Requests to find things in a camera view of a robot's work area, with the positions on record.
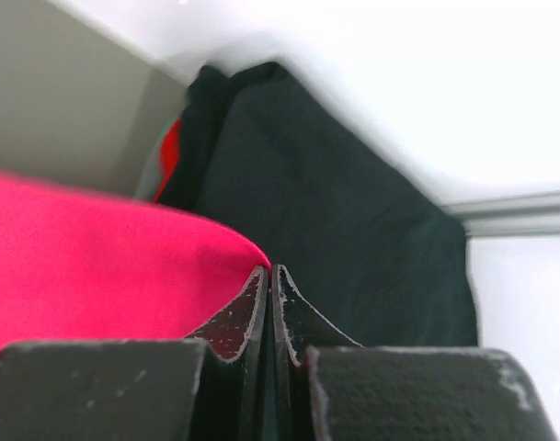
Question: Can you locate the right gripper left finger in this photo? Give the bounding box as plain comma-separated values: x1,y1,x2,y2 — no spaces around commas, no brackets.
0,266,269,440

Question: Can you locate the red folded t shirt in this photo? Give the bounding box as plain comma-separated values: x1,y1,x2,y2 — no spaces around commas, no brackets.
153,118,181,202

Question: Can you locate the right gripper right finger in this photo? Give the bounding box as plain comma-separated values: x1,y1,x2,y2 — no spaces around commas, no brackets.
271,266,555,440

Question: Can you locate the pink t shirt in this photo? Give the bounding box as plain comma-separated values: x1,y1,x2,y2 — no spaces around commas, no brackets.
0,173,269,349

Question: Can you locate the black folded t shirt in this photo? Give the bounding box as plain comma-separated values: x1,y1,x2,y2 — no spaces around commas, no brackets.
159,62,478,346

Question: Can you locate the aluminium corner post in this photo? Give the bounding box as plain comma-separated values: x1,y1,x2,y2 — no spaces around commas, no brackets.
445,191,560,238

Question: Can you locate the green folded t shirt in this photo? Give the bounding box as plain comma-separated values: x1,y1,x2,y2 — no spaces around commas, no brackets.
133,118,178,201

